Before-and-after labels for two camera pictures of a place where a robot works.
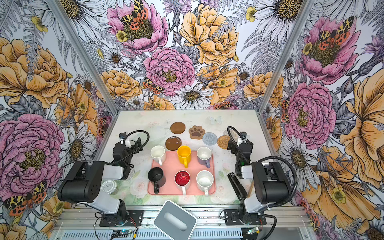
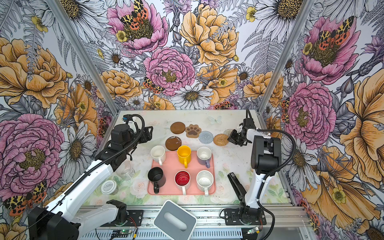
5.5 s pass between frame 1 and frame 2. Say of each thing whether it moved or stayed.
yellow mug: stayed
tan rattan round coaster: moved
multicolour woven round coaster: stayed
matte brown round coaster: stayed
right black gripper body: moved
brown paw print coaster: moved
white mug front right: stayed
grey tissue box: stayed
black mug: stayed
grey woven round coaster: moved
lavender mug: stayed
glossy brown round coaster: stayed
